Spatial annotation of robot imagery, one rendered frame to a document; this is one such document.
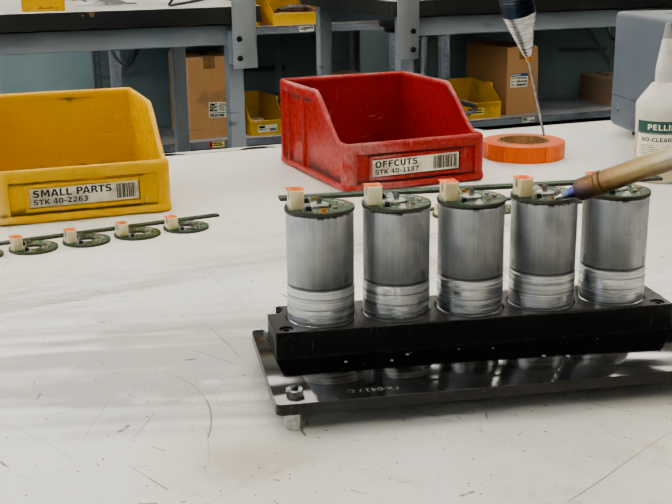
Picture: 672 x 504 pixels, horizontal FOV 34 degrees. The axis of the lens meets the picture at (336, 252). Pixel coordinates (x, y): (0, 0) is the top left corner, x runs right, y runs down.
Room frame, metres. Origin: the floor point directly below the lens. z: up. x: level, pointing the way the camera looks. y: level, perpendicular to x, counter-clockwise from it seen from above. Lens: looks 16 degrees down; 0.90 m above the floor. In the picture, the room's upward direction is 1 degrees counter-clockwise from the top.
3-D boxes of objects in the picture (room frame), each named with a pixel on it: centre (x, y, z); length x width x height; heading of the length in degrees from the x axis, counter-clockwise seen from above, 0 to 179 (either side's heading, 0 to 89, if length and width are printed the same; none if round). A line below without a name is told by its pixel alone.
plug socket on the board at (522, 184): (0.39, -0.07, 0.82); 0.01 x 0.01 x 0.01; 10
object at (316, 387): (0.37, -0.05, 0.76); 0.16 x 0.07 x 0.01; 100
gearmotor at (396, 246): (0.39, -0.02, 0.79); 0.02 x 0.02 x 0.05
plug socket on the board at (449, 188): (0.39, -0.04, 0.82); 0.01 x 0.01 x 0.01; 10
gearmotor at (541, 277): (0.40, -0.08, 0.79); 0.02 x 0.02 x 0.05
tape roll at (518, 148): (0.79, -0.14, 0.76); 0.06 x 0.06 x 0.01
